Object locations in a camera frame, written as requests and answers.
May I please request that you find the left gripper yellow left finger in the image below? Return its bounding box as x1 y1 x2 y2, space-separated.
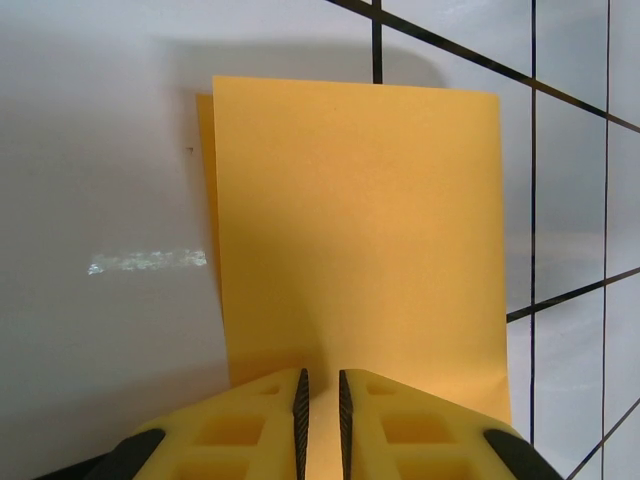
87 367 311 480

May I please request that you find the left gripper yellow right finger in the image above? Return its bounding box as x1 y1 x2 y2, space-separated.
338 368 557 480

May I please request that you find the orange square paper sheet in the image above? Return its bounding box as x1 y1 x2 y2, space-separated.
195 74 514 480

